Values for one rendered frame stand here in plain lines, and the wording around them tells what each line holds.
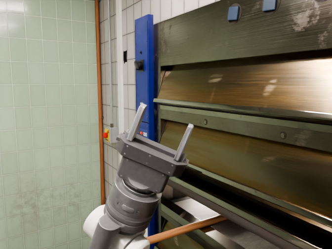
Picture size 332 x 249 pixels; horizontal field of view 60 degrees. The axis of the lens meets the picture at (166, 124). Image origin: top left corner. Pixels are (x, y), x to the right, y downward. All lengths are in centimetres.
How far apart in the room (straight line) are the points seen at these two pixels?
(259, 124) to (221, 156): 22
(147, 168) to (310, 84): 54
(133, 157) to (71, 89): 177
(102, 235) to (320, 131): 60
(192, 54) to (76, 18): 123
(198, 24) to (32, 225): 181
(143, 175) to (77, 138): 179
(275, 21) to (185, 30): 46
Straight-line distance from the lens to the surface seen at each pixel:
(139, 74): 160
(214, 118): 112
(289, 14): 93
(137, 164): 48
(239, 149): 106
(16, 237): 240
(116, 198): 50
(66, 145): 224
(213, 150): 115
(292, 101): 88
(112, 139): 196
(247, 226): 88
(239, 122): 103
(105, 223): 51
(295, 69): 91
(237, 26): 105
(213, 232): 132
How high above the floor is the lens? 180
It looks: 8 degrees down
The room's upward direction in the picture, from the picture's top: straight up
